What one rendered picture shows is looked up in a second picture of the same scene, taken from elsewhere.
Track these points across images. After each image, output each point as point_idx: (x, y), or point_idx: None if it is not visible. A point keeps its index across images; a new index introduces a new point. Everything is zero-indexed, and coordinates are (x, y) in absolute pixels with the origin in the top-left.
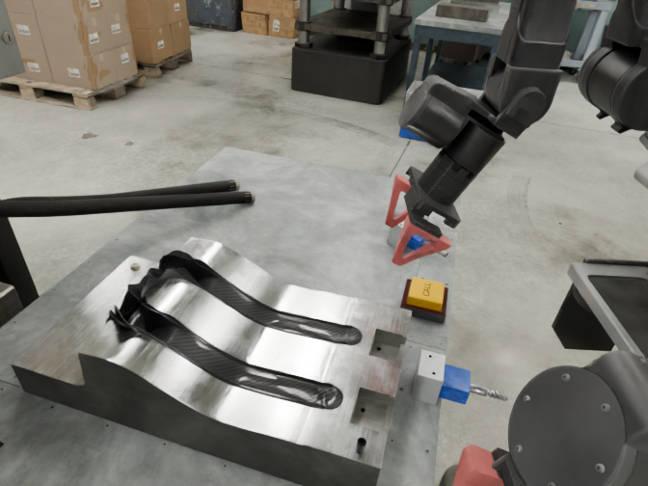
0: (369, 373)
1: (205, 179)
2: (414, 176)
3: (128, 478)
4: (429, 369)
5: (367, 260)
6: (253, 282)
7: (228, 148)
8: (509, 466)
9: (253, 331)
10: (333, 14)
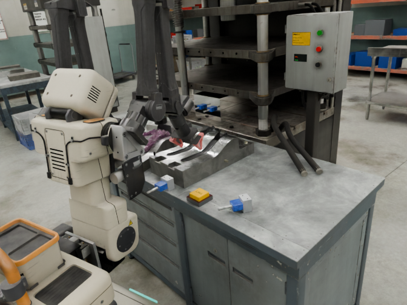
0: (169, 160)
1: (333, 167)
2: (189, 127)
3: None
4: (165, 177)
5: (236, 195)
6: (215, 149)
7: (382, 178)
8: (119, 118)
9: (199, 150)
10: None
